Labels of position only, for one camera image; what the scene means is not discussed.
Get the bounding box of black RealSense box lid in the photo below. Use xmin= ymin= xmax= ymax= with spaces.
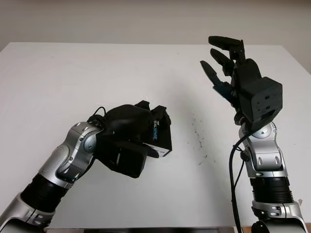
xmin=145 ymin=116 xmax=173 ymax=157

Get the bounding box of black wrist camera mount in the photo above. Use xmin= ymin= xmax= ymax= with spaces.
xmin=93 ymin=135 xmax=149 ymax=180
xmin=239 ymin=76 xmax=284 ymax=132

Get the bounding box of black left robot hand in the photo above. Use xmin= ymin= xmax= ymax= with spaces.
xmin=101 ymin=100 xmax=171 ymax=158

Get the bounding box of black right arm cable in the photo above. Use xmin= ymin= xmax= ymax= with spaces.
xmin=228 ymin=135 xmax=253 ymax=233

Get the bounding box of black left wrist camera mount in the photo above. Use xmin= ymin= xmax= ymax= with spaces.
xmin=93 ymin=135 xmax=149 ymax=180

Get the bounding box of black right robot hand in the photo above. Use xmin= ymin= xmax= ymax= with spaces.
xmin=199 ymin=35 xmax=262 ymax=126

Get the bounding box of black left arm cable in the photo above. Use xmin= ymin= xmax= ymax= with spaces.
xmin=86 ymin=106 xmax=108 ymax=125

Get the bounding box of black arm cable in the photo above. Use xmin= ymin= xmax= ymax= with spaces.
xmin=228 ymin=135 xmax=253 ymax=233
xmin=86 ymin=106 xmax=108 ymax=125

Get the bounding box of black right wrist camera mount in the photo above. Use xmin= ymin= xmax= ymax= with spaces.
xmin=239 ymin=76 xmax=284 ymax=132

